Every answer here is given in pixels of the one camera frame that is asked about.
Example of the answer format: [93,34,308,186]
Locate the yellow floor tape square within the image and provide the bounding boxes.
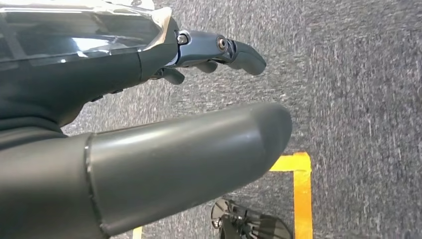
[131,151,313,239]

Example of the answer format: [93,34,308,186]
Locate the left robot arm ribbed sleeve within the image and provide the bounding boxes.
[0,115,68,150]

